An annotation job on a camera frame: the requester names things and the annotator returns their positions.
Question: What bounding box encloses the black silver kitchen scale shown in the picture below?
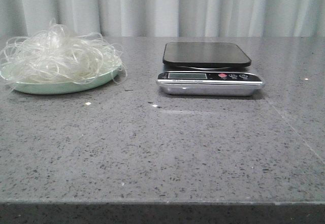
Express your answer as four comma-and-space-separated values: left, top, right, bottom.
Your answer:
156, 42, 265, 97

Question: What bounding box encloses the translucent white vermicelli bundle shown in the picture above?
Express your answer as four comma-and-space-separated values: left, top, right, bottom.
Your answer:
1, 19, 127, 91

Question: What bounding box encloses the light green round plate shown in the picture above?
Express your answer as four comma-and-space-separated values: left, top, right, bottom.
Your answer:
10, 58, 122, 95

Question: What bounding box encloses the white pleated curtain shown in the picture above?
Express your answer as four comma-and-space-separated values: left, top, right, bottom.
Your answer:
1, 0, 324, 37

